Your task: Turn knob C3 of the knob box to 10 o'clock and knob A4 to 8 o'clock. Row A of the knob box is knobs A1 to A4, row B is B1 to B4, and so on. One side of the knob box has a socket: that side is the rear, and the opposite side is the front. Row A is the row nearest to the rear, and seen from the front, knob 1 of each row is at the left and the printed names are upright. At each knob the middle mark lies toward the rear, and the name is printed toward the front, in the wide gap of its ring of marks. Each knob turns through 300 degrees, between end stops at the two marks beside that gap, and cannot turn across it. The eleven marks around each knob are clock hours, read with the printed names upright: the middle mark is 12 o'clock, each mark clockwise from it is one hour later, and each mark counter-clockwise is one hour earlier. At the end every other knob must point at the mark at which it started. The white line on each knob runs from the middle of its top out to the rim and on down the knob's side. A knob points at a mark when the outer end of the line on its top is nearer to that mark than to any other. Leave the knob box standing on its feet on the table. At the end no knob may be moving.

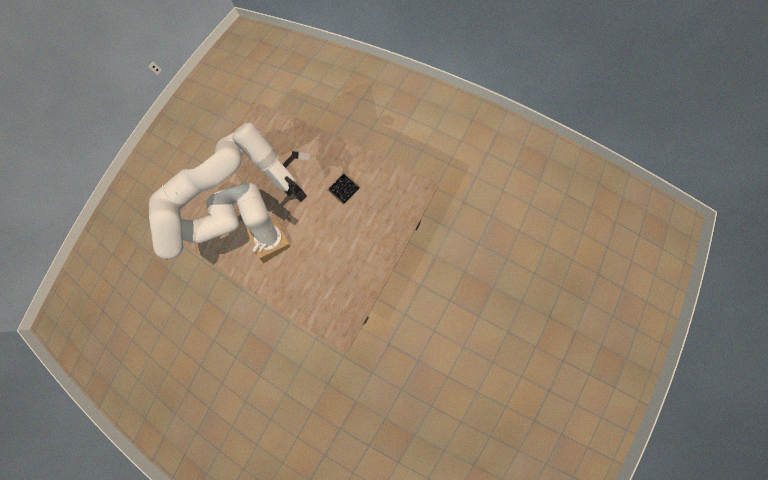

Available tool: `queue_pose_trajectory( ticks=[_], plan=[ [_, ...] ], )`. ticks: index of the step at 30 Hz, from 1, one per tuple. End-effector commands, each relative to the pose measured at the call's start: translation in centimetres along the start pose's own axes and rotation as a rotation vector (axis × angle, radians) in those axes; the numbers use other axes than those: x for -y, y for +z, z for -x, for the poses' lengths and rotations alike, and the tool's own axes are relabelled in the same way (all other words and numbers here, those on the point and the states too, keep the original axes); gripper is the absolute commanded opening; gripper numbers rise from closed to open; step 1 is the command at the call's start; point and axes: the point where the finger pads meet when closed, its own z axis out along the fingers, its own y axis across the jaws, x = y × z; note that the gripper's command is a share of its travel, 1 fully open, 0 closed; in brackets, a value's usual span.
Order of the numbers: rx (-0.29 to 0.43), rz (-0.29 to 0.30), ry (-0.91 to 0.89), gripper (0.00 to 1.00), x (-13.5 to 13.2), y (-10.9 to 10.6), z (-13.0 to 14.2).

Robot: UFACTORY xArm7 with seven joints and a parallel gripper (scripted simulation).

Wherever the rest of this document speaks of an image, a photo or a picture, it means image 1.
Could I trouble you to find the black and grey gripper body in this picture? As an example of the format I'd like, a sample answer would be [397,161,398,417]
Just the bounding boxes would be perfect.
[260,156,296,191]

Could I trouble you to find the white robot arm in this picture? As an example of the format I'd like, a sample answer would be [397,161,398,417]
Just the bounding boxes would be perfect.
[149,123,281,259]

